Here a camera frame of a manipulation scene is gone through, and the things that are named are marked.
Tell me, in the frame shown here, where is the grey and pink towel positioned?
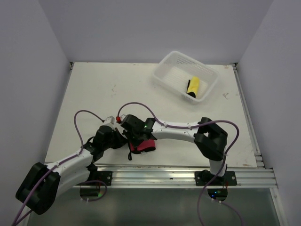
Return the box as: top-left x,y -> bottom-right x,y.
128,140 -> 156,161

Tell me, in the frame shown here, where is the grey and yellow towel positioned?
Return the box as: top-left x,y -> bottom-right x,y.
186,77 -> 200,98

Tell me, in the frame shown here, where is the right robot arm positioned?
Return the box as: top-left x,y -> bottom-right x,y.
120,114 -> 228,185

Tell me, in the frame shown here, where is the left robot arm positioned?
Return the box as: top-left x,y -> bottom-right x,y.
16,126 -> 127,215

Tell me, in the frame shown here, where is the white plastic basket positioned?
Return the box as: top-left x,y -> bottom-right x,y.
151,51 -> 220,104

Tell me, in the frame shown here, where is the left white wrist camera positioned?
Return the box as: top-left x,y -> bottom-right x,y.
103,116 -> 116,125

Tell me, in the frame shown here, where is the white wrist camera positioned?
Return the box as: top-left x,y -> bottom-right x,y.
103,116 -> 116,125
116,114 -> 126,124

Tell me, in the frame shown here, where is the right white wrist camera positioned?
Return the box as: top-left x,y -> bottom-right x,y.
116,114 -> 126,124

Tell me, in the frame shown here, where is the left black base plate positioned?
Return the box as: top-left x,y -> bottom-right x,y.
88,171 -> 113,186

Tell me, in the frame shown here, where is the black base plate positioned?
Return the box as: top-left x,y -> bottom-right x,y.
88,171 -> 113,186
194,170 -> 238,186

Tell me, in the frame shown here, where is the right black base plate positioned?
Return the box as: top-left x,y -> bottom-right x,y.
194,170 -> 238,186

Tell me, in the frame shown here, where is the aluminium mounting rail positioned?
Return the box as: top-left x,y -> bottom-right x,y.
70,164 -> 276,189

